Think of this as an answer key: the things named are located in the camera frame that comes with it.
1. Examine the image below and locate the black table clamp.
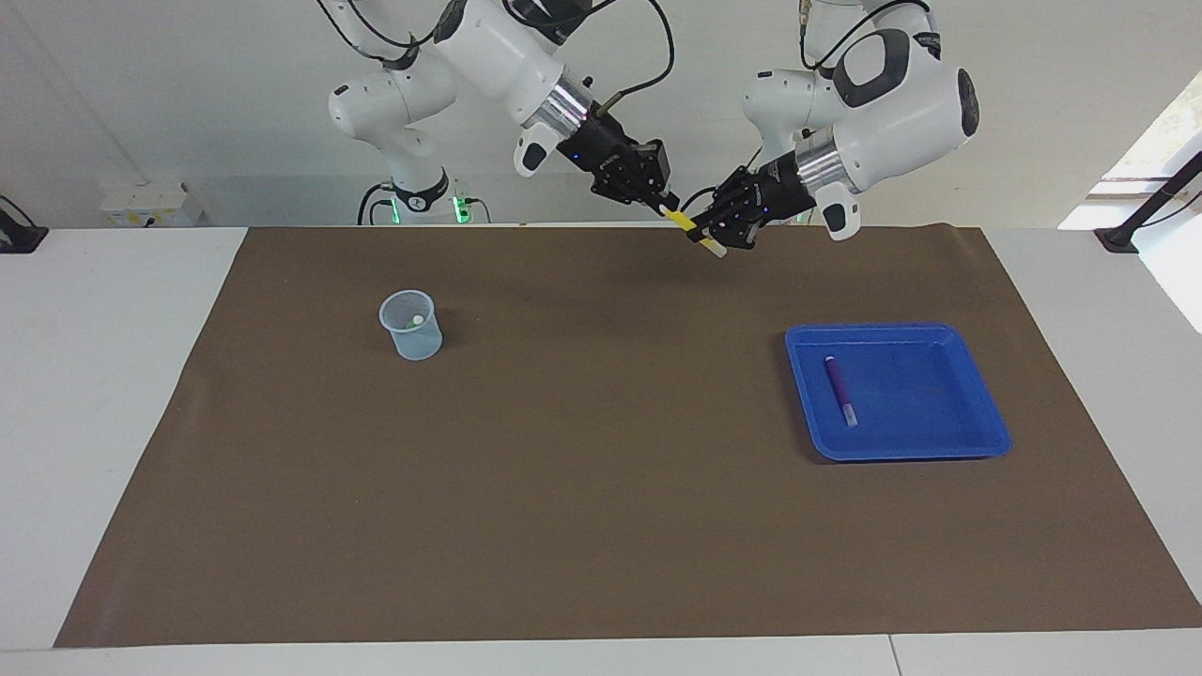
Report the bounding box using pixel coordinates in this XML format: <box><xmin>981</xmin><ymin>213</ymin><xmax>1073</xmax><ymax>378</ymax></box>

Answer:
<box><xmin>0</xmin><ymin>194</ymin><xmax>49</xmax><ymax>255</ymax></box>

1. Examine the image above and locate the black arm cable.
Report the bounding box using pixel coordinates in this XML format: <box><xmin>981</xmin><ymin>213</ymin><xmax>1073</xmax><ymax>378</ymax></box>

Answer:
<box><xmin>315</xmin><ymin>0</ymin><xmax>678</xmax><ymax>119</ymax></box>
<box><xmin>796</xmin><ymin>0</ymin><xmax>932</xmax><ymax>72</ymax></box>

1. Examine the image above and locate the white wall socket box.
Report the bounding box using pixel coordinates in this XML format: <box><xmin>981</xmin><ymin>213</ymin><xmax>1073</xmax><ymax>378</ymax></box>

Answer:
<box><xmin>99</xmin><ymin>180</ymin><xmax>204</xmax><ymax>229</ymax></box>

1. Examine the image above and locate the blue plastic tray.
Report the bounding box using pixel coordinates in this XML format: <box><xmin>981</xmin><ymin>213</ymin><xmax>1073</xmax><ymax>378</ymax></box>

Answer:
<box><xmin>784</xmin><ymin>322</ymin><xmax>1013</xmax><ymax>463</ymax></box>

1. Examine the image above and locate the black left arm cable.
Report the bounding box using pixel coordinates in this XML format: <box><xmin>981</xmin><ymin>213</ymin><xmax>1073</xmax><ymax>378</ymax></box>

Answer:
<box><xmin>796</xmin><ymin>0</ymin><xmax>932</xmax><ymax>72</ymax></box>

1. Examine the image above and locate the black slanted pole stand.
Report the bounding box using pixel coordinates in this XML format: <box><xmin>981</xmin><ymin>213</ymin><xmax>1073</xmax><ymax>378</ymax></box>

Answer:
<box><xmin>1093</xmin><ymin>150</ymin><xmax>1202</xmax><ymax>254</ymax></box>

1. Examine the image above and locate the brown table mat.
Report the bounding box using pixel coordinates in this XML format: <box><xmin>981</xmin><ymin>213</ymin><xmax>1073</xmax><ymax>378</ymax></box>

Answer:
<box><xmin>54</xmin><ymin>223</ymin><xmax>1202</xmax><ymax>649</ymax></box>

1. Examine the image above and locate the purple marker pen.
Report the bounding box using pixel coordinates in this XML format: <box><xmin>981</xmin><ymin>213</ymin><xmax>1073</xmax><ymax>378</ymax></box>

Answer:
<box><xmin>824</xmin><ymin>355</ymin><xmax>860</xmax><ymax>429</ymax></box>

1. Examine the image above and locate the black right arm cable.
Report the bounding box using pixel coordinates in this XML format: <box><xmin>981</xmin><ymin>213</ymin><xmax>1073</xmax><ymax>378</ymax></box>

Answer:
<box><xmin>315</xmin><ymin>0</ymin><xmax>678</xmax><ymax>119</ymax></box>

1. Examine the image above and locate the translucent plastic cup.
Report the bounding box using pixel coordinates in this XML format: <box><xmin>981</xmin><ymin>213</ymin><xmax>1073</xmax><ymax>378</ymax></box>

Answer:
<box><xmin>378</xmin><ymin>288</ymin><xmax>444</xmax><ymax>362</ymax></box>

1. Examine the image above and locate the black right base cable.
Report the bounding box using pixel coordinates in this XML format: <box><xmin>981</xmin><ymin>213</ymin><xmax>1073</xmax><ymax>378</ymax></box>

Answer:
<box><xmin>356</xmin><ymin>181</ymin><xmax>396</xmax><ymax>226</ymax></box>

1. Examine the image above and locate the yellow marker pen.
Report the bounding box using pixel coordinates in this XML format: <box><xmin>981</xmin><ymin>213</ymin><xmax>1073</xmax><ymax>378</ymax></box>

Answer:
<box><xmin>664</xmin><ymin>207</ymin><xmax>730</xmax><ymax>260</ymax></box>

